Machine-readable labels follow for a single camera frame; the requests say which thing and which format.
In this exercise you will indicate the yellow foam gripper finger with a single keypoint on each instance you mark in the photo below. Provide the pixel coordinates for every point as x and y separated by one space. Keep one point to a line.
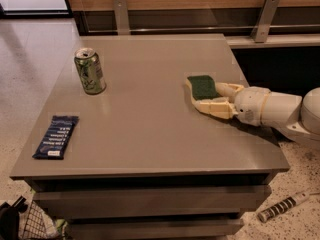
228 90
217 107

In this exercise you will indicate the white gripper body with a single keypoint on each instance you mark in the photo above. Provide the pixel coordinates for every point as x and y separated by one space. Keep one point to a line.
250 104

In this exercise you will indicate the green and yellow sponge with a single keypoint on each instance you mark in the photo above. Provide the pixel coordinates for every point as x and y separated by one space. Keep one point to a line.
202 88

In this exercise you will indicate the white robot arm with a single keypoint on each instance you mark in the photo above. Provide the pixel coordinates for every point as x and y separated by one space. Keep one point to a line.
288 115

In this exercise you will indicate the blue rxbar wrapper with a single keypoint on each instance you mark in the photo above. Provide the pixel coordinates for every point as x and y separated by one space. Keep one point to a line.
55 141

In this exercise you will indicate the grey side counter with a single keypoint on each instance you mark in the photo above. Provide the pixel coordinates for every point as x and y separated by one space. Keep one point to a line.
275 41

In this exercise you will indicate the upper grey drawer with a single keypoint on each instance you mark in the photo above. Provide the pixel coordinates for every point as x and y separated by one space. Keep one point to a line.
123 203

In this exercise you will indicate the grey drawer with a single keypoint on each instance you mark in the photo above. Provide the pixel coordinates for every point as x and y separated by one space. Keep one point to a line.
123 203
154 230

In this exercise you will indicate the grey drawer cabinet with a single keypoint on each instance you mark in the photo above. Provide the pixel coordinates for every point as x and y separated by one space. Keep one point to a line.
143 131

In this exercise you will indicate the white power strip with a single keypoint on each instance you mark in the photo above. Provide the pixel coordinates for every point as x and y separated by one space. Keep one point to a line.
284 206

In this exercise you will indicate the lower grey drawer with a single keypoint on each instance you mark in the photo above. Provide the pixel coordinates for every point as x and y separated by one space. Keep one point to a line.
154 230

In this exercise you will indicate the green soda can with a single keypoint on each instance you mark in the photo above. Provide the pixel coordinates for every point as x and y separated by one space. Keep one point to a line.
89 70

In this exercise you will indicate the black object bottom left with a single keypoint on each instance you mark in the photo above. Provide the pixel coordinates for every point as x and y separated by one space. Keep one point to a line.
9 218

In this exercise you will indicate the right metal bracket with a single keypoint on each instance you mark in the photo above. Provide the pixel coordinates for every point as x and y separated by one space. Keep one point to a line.
261 30

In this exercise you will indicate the metal bracket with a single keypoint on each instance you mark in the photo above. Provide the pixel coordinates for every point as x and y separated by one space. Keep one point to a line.
121 17
261 30

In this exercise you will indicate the metal rail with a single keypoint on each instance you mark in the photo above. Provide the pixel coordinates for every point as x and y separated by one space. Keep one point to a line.
229 31

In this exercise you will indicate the left metal bracket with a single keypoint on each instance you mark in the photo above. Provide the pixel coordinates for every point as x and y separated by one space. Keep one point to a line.
121 17

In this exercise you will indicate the wire mesh basket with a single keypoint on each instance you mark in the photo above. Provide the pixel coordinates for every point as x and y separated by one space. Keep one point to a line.
38 225

